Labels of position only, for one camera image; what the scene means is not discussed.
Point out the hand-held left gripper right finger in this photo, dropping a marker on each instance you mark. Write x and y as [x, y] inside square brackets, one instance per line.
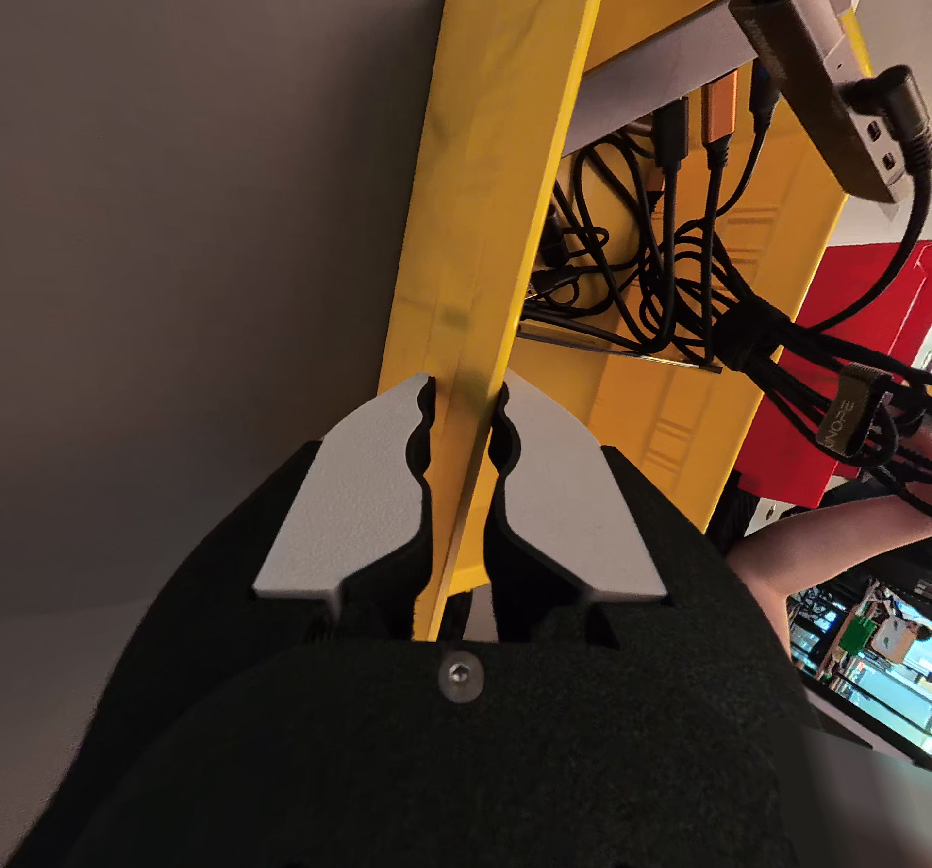
[575, 511]

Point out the person's right forearm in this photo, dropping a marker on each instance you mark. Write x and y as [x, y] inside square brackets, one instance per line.
[801, 540]

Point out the silver usb hub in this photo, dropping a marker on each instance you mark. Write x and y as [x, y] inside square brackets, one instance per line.
[655, 60]
[808, 74]

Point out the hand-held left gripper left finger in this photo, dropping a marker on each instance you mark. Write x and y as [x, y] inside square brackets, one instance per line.
[342, 511]

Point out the computer monitor screen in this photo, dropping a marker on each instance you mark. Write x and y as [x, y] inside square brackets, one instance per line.
[859, 649]

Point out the yellow plastic bin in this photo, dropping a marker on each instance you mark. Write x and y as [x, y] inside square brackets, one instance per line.
[495, 154]

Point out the red plastic bin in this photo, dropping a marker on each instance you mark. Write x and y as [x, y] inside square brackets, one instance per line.
[786, 467]

